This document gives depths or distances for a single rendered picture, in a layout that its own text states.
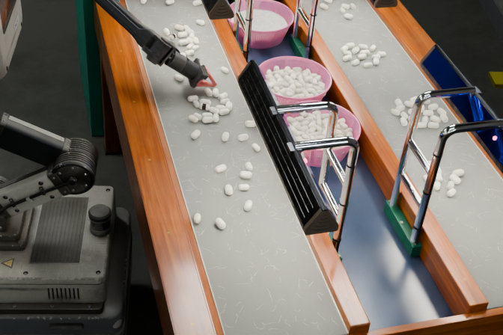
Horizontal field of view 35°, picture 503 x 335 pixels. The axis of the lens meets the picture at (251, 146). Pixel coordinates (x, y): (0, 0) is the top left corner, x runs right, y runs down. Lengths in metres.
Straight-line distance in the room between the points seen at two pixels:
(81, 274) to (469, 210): 1.16
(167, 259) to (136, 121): 0.60
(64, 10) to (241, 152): 2.45
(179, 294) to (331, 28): 1.49
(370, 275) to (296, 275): 0.24
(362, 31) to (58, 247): 1.43
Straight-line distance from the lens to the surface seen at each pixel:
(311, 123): 2.64
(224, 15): 2.56
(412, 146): 2.25
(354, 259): 2.30
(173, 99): 2.71
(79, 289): 2.51
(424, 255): 2.33
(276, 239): 2.22
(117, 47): 2.93
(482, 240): 2.37
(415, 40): 3.15
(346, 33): 3.17
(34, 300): 2.57
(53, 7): 4.79
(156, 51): 2.62
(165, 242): 2.16
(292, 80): 2.84
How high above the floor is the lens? 2.30
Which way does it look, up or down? 38 degrees down
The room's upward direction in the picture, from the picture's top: 5 degrees clockwise
